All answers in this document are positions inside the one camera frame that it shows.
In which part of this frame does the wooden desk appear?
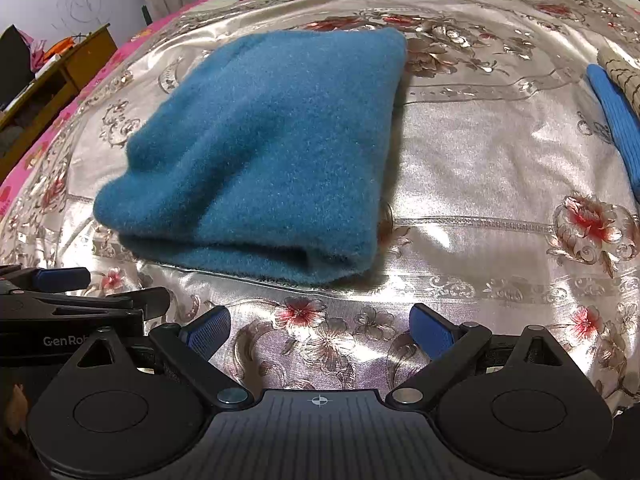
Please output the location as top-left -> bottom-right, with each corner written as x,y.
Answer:
0,22 -> 118,161

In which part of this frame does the orange object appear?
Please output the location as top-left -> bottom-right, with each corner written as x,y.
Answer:
42,35 -> 83,63

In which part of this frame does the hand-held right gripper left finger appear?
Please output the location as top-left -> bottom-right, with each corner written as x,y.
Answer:
65,305 -> 251,407

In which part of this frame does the blue knitted garment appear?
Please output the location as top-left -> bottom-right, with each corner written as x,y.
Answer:
585,63 -> 640,187

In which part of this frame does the silver floral satin bedspread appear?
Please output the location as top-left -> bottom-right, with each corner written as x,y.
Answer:
0,0 -> 640,411

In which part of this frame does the blue fleece garment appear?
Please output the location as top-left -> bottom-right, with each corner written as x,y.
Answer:
92,27 -> 408,291

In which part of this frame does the pink cream floral blanket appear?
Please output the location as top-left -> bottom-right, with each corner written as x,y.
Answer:
0,0 -> 601,221

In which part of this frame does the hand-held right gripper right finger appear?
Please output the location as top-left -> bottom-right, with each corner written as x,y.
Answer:
390,304 -> 576,407

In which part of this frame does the beige patterned cloth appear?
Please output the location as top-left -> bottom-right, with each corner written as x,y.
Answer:
597,44 -> 640,111

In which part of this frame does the pink cloth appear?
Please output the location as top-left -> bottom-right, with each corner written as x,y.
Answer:
17,29 -> 48,73

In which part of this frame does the black monitor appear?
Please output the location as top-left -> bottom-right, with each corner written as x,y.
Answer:
0,25 -> 36,111

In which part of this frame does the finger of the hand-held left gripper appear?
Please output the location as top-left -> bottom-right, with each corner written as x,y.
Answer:
0,264 -> 92,293

